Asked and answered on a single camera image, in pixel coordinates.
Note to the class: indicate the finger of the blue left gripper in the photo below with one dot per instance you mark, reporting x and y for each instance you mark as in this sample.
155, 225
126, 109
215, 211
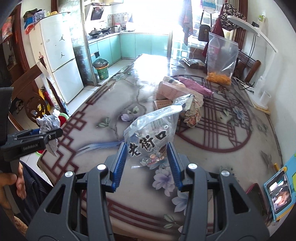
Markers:
35, 131

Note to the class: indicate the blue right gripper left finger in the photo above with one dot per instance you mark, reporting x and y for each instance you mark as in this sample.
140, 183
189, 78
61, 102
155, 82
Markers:
118, 166

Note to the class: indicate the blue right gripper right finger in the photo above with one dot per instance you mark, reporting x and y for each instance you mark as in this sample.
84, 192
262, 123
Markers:
176, 166

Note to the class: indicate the grey paper wad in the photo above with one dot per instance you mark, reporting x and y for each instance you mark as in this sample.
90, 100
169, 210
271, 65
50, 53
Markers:
49, 123

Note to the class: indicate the clear printed snack bag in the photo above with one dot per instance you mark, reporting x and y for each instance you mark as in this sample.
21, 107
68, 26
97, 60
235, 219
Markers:
148, 135

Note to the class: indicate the floral paper wad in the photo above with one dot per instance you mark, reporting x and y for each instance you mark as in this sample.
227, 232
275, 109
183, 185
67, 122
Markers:
190, 113

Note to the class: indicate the black shoulder bag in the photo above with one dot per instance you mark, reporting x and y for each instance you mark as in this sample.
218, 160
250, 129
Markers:
204, 31

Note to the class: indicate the red green trash bucket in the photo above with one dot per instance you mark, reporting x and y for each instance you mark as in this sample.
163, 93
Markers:
62, 117

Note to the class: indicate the green kitchen trash bin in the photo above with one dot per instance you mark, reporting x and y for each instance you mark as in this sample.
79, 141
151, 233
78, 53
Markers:
101, 66

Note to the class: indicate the teal kitchen cabinets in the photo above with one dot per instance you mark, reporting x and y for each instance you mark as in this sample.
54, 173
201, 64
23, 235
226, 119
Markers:
127, 45

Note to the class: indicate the person's left hand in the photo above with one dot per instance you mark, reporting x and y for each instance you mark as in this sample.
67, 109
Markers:
8, 179

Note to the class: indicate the carved wooden chair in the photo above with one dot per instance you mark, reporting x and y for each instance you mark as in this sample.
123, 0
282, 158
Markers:
34, 105

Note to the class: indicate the red fire extinguisher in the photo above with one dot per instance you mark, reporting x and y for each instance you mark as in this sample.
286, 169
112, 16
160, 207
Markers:
46, 96

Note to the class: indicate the small brown cardboard box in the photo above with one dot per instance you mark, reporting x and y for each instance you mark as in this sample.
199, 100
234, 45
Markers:
158, 104

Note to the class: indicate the pink carton box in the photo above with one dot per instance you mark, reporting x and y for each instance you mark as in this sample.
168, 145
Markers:
170, 88

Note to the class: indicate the pink plastic wrapper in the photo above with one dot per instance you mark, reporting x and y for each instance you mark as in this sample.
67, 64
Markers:
193, 85

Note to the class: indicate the white refrigerator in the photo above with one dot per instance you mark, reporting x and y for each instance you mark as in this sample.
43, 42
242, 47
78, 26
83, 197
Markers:
50, 39

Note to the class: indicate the white desk lamp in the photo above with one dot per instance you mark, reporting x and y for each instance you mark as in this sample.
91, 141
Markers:
259, 97

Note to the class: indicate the dark snack packet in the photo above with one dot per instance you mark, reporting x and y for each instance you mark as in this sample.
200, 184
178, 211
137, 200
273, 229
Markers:
194, 63

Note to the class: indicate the clear zip bag orange snacks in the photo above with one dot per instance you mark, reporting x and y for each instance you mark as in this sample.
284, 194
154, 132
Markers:
221, 59

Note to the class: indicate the black range hood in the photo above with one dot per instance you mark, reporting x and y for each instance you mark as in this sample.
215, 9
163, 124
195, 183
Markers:
97, 13

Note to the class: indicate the hanging plaid cloth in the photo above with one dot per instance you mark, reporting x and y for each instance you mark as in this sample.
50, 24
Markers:
186, 20

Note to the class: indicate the wooden chair by wall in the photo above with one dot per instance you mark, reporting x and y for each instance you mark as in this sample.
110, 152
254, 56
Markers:
245, 67

